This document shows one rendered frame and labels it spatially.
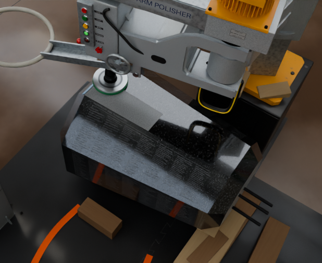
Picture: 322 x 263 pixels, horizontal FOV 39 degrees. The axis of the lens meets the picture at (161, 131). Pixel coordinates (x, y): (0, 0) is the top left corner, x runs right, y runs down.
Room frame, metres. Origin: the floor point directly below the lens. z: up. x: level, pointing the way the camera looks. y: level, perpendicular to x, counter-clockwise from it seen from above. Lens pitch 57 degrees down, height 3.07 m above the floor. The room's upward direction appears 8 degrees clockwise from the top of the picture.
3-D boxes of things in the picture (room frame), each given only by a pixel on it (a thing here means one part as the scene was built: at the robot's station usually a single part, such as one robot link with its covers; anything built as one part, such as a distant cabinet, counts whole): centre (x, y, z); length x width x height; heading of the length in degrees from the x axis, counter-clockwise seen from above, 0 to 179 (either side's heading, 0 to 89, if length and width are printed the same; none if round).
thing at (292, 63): (2.17, -0.61, 0.76); 0.49 x 0.49 x 0.05; 64
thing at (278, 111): (2.17, -0.61, 0.37); 0.66 x 0.66 x 0.74; 64
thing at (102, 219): (1.19, 0.34, 0.07); 0.30 x 0.12 x 0.12; 63
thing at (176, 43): (1.66, -0.02, 1.35); 0.74 x 0.23 x 0.49; 76
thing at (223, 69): (1.61, -0.28, 1.39); 0.19 x 0.19 x 0.20
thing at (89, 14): (1.68, 0.45, 1.41); 0.08 x 0.03 x 0.28; 76
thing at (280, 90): (1.94, -0.69, 0.80); 0.20 x 0.10 x 0.05; 104
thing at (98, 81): (1.77, 0.35, 0.89); 0.21 x 0.21 x 0.01
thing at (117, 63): (1.62, 0.27, 1.24); 0.15 x 0.10 x 0.15; 76
